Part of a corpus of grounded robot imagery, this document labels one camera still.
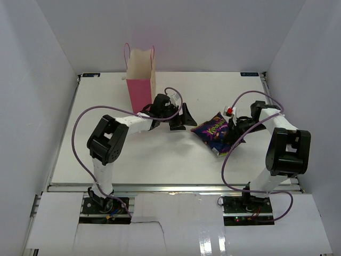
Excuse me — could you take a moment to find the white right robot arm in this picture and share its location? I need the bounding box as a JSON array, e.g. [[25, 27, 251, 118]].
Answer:
[[223, 101, 311, 213]]

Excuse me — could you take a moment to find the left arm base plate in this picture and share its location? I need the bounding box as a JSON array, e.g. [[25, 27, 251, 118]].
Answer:
[[79, 197, 131, 225]]

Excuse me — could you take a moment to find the aluminium table edge rail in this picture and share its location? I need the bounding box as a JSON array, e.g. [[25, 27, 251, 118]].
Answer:
[[39, 183, 303, 194]]

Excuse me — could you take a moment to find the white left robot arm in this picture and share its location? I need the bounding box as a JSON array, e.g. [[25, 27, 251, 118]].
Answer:
[[87, 93, 197, 213]]

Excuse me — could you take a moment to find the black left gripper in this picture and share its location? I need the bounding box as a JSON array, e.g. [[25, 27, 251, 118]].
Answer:
[[159, 103, 197, 131]]

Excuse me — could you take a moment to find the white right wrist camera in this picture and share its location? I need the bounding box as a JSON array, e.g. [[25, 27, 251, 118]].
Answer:
[[223, 106, 237, 125]]

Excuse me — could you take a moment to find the black corner label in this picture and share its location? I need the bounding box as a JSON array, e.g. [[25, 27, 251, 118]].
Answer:
[[82, 73, 101, 78], [240, 72, 259, 77]]

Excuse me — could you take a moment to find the black corner label right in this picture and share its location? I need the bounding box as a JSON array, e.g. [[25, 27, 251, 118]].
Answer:
[[240, 72, 259, 77]]

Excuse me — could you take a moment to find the pink paper gift bag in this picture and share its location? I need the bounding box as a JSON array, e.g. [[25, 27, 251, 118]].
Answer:
[[124, 43, 156, 113]]

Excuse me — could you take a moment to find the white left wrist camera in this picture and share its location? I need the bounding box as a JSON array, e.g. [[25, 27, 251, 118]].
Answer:
[[168, 93, 181, 106]]

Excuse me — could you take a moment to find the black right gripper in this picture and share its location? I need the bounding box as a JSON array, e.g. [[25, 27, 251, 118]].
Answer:
[[223, 116, 267, 143]]

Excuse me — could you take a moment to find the black corner label left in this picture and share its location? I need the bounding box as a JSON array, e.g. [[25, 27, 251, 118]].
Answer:
[[82, 73, 101, 78]]

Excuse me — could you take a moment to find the purple nut snack bag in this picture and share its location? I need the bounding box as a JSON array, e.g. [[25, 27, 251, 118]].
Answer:
[[190, 112, 231, 156]]

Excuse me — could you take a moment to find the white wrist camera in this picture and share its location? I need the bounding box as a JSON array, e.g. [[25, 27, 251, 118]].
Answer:
[[223, 106, 237, 125], [168, 93, 181, 106]]

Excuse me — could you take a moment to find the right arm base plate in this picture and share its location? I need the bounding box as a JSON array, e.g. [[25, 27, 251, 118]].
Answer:
[[217, 196, 274, 227]]

